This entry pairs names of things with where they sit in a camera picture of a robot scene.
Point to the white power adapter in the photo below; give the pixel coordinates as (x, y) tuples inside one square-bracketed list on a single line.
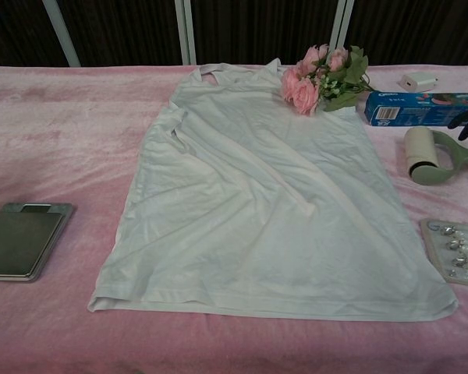
[(417, 82)]

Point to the silver kitchen scale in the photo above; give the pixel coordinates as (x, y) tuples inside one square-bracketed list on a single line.
[(19, 245)]

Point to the white tank top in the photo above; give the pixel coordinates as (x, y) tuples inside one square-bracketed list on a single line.
[(238, 218)]

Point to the pink fleece table cloth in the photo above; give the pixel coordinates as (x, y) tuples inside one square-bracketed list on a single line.
[(62, 148)]

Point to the tray of metal clips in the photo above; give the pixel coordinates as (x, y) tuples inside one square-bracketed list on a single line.
[(456, 253)]

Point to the pink artificial flower bouquet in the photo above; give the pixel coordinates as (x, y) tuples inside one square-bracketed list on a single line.
[(308, 87)]

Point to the green lint roller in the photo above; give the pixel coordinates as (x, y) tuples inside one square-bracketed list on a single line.
[(421, 150)]

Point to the white frame post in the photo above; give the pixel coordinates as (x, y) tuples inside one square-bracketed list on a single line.
[(187, 31), (342, 27), (62, 31)]

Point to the blue Oreo cookie box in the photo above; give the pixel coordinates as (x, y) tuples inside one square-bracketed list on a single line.
[(413, 111)]

